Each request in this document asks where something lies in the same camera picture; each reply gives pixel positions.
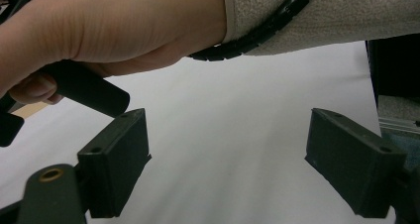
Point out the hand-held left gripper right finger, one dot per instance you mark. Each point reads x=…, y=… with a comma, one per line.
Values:
x=353, y=164

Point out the black curtain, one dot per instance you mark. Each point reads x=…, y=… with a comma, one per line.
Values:
x=393, y=68

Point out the white board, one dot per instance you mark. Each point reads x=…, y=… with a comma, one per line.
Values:
x=231, y=118

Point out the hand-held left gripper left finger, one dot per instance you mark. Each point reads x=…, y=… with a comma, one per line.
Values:
x=114, y=161

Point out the wooden table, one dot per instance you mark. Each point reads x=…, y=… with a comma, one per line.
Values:
x=29, y=110

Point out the metal floor rail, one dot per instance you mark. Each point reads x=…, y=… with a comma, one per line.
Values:
x=398, y=125

